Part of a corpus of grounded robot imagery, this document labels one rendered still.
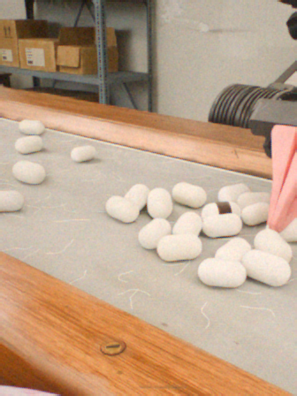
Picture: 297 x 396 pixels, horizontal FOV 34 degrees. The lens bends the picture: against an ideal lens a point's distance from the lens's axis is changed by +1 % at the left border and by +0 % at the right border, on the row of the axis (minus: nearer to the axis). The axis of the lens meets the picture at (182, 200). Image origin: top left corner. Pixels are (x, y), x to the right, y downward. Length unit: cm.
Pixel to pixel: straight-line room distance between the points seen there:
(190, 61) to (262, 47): 46
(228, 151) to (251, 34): 214
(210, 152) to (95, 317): 36
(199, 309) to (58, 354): 10
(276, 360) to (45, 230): 23
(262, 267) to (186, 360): 12
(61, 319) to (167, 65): 279
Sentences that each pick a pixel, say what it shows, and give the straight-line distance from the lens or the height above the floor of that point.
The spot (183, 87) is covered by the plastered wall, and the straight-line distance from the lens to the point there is 295.
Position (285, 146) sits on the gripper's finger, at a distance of 38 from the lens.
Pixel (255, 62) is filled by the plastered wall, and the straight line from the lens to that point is 269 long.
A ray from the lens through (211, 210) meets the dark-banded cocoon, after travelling 40.
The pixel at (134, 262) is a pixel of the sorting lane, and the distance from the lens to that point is 35.
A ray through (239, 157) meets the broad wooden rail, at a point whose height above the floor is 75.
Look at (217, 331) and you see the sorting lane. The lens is 29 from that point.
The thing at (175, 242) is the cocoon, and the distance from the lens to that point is 35.
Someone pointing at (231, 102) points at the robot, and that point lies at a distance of 83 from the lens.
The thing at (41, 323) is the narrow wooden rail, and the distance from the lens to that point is 26.
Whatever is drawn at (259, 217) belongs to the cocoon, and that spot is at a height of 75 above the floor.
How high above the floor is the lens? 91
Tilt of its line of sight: 21 degrees down
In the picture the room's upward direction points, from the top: 1 degrees clockwise
